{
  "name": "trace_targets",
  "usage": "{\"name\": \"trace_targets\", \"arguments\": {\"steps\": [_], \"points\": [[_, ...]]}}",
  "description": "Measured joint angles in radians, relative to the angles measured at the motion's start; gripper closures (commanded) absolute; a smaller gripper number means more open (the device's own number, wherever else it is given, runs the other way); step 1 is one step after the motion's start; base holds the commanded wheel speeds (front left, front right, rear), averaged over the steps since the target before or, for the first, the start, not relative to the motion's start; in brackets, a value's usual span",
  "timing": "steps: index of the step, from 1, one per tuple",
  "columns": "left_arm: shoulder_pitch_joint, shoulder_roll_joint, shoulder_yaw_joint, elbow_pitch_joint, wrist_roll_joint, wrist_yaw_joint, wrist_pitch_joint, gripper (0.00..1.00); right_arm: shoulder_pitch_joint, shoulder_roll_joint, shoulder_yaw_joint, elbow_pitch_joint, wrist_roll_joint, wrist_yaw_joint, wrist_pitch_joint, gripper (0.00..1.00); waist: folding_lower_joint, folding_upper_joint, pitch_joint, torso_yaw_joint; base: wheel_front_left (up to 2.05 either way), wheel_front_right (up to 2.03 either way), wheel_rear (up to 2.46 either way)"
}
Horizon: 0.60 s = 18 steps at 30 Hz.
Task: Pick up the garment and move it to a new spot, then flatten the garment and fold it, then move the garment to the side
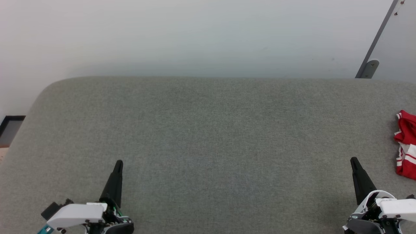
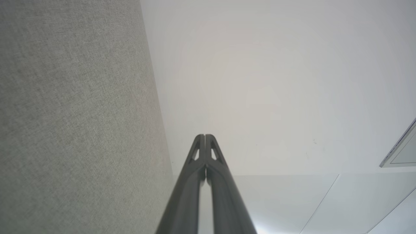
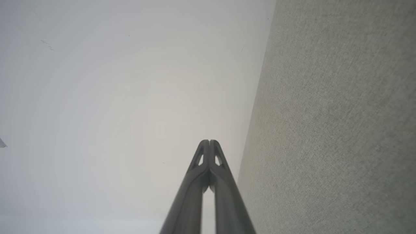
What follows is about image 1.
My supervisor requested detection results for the white right camera mount plate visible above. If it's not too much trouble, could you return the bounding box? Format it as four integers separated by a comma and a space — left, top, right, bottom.
378, 198, 416, 223

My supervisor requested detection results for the black rectangular frame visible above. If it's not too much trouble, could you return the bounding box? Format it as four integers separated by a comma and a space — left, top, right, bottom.
0, 115, 26, 149

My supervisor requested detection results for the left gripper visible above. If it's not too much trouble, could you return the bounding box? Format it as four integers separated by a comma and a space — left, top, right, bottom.
86, 160, 135, 234

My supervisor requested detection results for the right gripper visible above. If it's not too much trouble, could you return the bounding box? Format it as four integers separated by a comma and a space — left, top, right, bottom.
343, 157, 407, 234

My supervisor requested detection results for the red white basketball jersey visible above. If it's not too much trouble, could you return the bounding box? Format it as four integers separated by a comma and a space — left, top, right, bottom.
394, 110, 416, 181

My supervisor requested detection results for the grey metal foot bracket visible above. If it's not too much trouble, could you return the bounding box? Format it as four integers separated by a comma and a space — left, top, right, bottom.
359, 59, 380, 79

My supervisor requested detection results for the light grey partition panel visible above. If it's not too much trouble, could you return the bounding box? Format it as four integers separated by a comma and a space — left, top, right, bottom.
369, 0, 416, 82

